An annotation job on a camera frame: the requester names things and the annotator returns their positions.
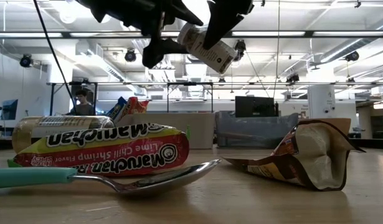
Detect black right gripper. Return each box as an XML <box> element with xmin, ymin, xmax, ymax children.
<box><xmin>202</xmin><ymin>0</ymin><xmax>255</xmax><ymax>50</ymax></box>

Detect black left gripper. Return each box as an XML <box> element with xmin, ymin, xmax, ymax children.
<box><xmin>74</xmin><ymin>0</ymin><xmax>205</xmax><ymax>70</ymax></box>

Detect grey-lidded white-label spice jar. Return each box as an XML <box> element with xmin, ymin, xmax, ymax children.
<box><xmin>177</xmin><ymin>22</ymin><xmax>239</xmax><ymax>75</ymax></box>

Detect red orange ramen pack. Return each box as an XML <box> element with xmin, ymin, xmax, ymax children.
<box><xmin>124</xmin><ymin>96</ymin><xmax>149</xmax><ymax>121</ymax></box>

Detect blue yellow ramen pack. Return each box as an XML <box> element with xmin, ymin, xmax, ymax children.
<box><xmin>105</xmin><ymin>96</ymin><xmax>130</xmax><ymax>124</ymax></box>

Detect lime chili shrimp ramen pack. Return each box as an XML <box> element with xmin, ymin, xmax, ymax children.
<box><xmin>7</xmin><ymin>123</ymin><xmax>191</xmax><ymax>178</ymax></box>

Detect brown snack pouch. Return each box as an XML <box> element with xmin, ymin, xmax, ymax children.
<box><xmin>222</xmin><ymin>119</ymin><xmax>366</xmax><ymax>192</ymax></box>

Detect black monitor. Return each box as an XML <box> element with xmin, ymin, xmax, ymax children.
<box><xmin>235</xmin><ymin>96</ymin><xmax>278</xmax><ymax>119</ymax></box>

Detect black overhead crossbar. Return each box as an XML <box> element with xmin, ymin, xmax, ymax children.
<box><xmin>0</xmin><ymin>30</ymin><xmax>383</xmax><ymax>39</ymax></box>

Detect light grey plastic bin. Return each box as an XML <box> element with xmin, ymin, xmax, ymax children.
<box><xmin>128</xmin><ymin>112</ymin><xmax>216</xmax><ymax>149</ymax></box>
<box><xmin>114</xmin><ymin>114</ymin><xmax>138</xmax><ymax>126</ymax></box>

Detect smoky dark plastic bin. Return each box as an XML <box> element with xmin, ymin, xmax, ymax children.
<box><xmin>215</xmin><ymin>111</ymin><xmax>300</xmax><ymax>149</ymax></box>

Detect person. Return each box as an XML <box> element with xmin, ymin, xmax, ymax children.
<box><xmin>68</xmin><ymin>89</ymin><xmax>95</xmax><ymax>116</ymax></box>

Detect white column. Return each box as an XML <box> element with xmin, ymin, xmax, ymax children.
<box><xmin>307</xmin><ymin>63</ymin><xmax>337</xmax><ymax>119</ymax></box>

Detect peach bowl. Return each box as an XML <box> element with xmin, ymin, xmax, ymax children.
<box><xmin>300</xmin><ymin>117</ymin><xmax>352</xmax><ymax>136</ymax></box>

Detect gold-lidded spice jar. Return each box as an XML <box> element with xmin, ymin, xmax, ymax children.
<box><xmin>12</xmin><ymin>115</ymin><xmax>116</xmax><ymax>154</ymax></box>

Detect blue-lit monitor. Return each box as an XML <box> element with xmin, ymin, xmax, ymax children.
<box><xmin>0</xmin><ymin>98</ymin><xmax>19</xmax><ymax>121</ymax></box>

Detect black background frame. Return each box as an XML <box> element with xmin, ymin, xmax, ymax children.
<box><xmin>47</xmin><ymin>81</ymin><xmax>383</xmax><ymax>116</ymax></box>

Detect black cable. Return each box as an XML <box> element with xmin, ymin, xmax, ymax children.
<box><xmin>33</xmin><ymin>0</ymin><xmax>77</xmax><ymax>108</ymax></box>

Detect teal-handled metal spoon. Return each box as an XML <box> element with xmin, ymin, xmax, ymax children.
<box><xmin>0</xmin><ymin>159</ymin><xmax>222</xmax><ymax>197</ymax></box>

